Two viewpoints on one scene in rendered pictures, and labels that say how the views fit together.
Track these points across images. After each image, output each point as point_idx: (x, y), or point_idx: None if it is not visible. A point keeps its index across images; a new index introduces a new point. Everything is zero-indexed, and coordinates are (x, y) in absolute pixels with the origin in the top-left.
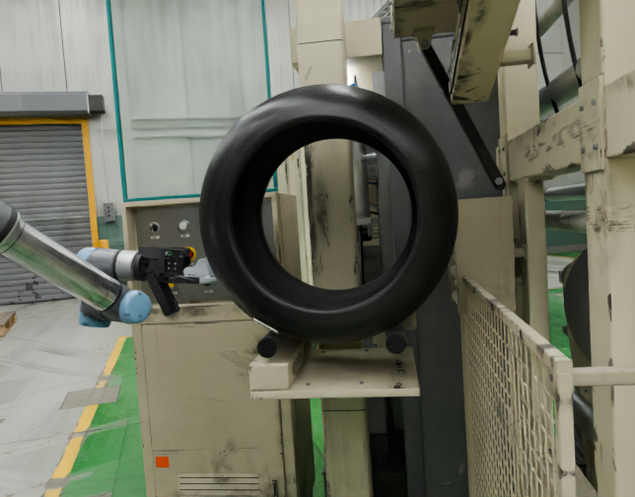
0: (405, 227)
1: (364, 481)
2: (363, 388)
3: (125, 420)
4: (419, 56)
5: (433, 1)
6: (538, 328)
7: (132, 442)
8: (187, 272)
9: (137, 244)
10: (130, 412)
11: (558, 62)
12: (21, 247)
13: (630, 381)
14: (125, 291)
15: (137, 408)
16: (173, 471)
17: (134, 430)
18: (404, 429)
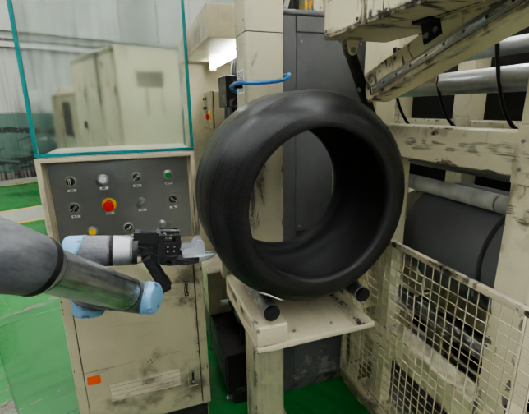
0: (291, 178)
1: (280, 365)
2: (338, 328)
3: None
4: (308, 47)
5: (392, 25)
6: (396, 254)
7: (9, 345)
8: (186, 253)
9: (52, 197)
10: None
11: None
12: (67, 281)
13: None
14: (142, 285)
15: None
16: (104, 384)
17: (4, 333)
18: None
